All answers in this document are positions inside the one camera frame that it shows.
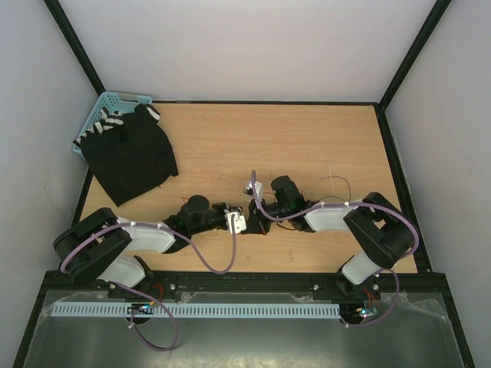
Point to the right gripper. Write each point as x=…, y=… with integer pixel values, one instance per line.
x=257, y=222

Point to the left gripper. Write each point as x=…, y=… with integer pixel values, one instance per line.
x=235, y=208

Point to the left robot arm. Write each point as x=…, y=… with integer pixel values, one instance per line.
x=98, y=246

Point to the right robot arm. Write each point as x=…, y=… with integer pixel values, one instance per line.
x=385, y=236

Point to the striped black white cloth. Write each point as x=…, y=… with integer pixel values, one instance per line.
x=110, y=121

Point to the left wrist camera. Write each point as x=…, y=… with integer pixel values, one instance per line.
x=236, y=221

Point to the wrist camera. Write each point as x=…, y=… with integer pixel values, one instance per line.
x=254, y=190
x=236, y=221

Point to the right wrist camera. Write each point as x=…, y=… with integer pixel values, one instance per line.
x=254, y=190

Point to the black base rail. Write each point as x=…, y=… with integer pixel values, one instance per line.
x=170, y=285

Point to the right rear frame post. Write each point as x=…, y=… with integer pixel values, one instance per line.
x=423, y=35

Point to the black enclosure frame post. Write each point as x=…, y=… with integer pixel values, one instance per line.
x=65, y=26

